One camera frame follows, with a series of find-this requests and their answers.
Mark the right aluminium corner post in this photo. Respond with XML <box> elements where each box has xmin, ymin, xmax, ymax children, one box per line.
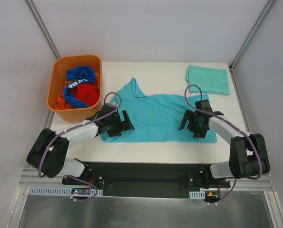
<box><xmin>229</xmin><ymin>0</ymin><xmax>277</xmax><ymax>72</ymax></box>

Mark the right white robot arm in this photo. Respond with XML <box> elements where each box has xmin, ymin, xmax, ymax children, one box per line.
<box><xmin>179</xmin><ymin>100</ymin><xmax>270</xmax><ymax>188</ymax></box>

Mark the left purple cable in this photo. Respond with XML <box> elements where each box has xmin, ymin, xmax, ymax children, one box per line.
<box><xmin>38</xmin><ymin>92</ymin><xmax>123</xmax><ymax>179</ymax></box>

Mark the left white cable duct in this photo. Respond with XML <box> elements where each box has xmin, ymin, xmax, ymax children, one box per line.
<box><xmin>29</xmin><ymin>187</ymin><xmax>103</xmax><ymax>197</ymax></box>

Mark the orange plastic bin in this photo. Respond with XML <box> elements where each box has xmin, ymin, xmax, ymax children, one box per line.
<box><xmin>47</xmin><ymin>54</ymin><xmax>103</xmax><ymax>123</ymax></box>

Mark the aluminium corner post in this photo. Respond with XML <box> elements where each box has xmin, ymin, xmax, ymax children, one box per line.
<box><xmin>24</xmin><ymin>0</ymin><xmax>61</xmax><ymax>59</ymax></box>
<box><xmin>229</xmin><ymin>0</ymin><xmax>277</xmax><ymax>72</ymax></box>

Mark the light blue t shirt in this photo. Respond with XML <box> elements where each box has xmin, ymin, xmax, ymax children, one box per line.
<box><xmin>101</xmin><ymin>78</ymin><xmax>217</xmax><ymax>143</ymax></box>

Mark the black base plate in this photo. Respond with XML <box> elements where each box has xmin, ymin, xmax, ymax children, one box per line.
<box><xmin>62</xmin><ymin>162</ymin><xmax>230</xmax><ymax>199</ymax></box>

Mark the right white cable duct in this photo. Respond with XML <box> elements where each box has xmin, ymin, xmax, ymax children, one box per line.
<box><xmin>189</xmin><ymin>190</ymin><xmax>206</xmax><ymax>200</ymax></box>

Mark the orange t shirt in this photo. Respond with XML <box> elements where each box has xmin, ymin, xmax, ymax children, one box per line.
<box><xmin>54</xmin><ymin>93</ymin><xmax>72</xmax><ymax>110</ymax></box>

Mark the red t shirt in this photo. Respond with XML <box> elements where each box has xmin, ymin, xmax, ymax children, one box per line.
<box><xmin>70</xmin><ymin>81</ymin><xmax>100</xmax><ymax>107</ymax></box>

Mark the left aluminium corner post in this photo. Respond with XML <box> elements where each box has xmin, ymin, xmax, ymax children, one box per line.
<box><xmin>24</xmin><ymin>0</ymin><xmax>61</xmax><ymax>59</ymax></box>

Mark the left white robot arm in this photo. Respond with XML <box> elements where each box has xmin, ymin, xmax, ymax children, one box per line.
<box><xmin>26</xmin><ymin>103</ymin><xmax>135</xmax><ymax>185</ymax></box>

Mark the purple cable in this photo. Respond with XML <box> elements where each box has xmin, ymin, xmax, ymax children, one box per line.
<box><xmin>184</xmin><ymin>84</ymin><xmax>263</xmax><ymax>180</ymax></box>
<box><xmin>38</xmin><ymin>92</ymin><xmax>123</xmax><ymax>179</ymax></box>

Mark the royal blue t shirt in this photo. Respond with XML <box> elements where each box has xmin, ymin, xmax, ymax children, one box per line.
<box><xmin>63</xmin><ymin>66</ymin><xmax>97</xmax><ymax>108</ymax></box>

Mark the folded teal t shirt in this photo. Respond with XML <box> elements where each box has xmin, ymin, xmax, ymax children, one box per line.
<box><xmin>185</xmin><ymin>65</ymin><xmax>231</xmax><ymax>95</ymax></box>

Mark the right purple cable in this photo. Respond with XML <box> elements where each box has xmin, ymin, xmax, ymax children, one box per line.
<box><xmin>184</xmin><ymin>84</ymin><xmax>263</xmax><ymax>180</ymax></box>

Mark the white cable duct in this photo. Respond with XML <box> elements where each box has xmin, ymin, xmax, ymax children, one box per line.
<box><xmin>29</xmin><ymin>187</ymin><xmax>103</xmax><ymax>197</ymax></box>
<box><xmin>189</xmin><ymin>190</ymin><xmax>206</xmax><ymax>200</ymax></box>

